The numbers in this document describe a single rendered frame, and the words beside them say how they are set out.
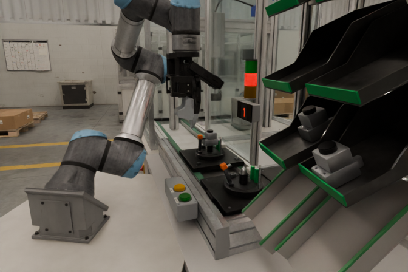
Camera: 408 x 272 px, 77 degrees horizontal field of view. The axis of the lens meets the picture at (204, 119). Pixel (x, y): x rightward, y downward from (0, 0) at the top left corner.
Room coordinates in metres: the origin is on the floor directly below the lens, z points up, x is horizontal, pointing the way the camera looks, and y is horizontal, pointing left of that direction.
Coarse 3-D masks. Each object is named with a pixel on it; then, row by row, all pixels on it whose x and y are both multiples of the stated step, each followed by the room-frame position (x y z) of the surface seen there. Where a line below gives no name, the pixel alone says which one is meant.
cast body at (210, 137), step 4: (208, 132) 1.15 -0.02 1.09; (212, 132) 1.15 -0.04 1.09; (216, 132) 1.15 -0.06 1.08; (208, 136) 1.13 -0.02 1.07; (212, 136) 1.14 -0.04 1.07; (216, 136) 1.15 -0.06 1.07; (204, 140) 1.14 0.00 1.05; (208, 140) 1.13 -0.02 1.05; (212, 140) 1.14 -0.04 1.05; (216, 140) 1.15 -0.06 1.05; (204, 144) 1.14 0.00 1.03; (208, 144) 1.13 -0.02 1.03; (212, 144) 1.14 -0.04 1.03; (216, 144) 1.15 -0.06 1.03
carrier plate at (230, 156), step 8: (184, 152) 1.20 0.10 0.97; (192, 152) 1.20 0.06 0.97; (232, 152) 1.20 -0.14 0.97; (192, 160) 1.09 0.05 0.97; (200, 160) 1.09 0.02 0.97; (216, 160) 1.09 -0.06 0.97; (224, 160) 1.09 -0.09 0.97; (232, 160) 1.09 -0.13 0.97; (240, 160) 1.09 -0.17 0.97; (192, 168) 1.02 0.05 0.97; (200, 168) 1.02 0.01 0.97; (208, 168) 1.03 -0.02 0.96; (216, 168) 1.04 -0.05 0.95
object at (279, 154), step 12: (312, 96) 0.65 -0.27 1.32; (300, 108) 0.65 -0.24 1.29; (324, 108) 0.65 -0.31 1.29; (336, 108) 0.66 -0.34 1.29; (348, 108) 0.52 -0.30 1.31; (336, 120) 0.52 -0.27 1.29; (348, 120) 0.52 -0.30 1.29; (288, 132) 0.64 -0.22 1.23; (324, 132) 0.52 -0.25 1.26; (336, 132) 0.52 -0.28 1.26; (264, 144) 0.63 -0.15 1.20; (276, 144) 0.62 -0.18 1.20; (288, 144) 0.59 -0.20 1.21; (300, 144) 0.57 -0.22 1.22; (312, 144) 0.51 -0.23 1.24; (276, 156) 0.53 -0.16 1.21; (288, 156) 0.54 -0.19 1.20; (300, 156) 0.51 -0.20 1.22; (288, 168) 0.50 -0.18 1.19
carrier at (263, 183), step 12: (252, 168) 0.86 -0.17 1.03; (204, 180) 0.90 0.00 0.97; (216, 180) 0.90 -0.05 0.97; (240, 180) 0.83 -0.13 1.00; (252, 180) 0.86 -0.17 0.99; (264, 180) 0.90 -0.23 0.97; (216, 192) 0.80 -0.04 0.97; (228, 192) 0.80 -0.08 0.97; (240, 192) 0.77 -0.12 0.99; (252, 192) 0.77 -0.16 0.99; (216, 204) 0.76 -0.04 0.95; (228, 204) 0.73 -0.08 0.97; (240, 204) 0.73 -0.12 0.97
